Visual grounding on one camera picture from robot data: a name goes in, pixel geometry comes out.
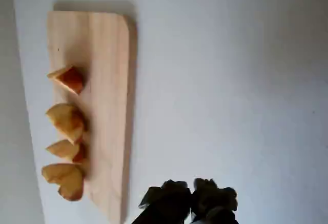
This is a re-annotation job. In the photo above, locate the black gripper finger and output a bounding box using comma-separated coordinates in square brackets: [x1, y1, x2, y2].
[132, 179, 192, 224]
[191, 177, 239, 224]

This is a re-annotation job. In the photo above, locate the wide yellow apple slice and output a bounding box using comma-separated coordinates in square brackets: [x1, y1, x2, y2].
[41, 162, 85, 202]

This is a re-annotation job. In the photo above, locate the wooden cutting board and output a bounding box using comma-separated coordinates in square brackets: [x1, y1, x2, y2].
[47, 10, 138, 224]

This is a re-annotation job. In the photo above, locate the small yellow apple slice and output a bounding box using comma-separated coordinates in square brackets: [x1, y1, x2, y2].
[46, 139, 88, 164]

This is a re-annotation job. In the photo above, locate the apple slice with red skin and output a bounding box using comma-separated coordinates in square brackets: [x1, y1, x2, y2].
[47, 64, 85, 96]

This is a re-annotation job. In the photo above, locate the large yellow apple slice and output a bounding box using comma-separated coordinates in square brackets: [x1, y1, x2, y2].
[45, 103, 87, 145]

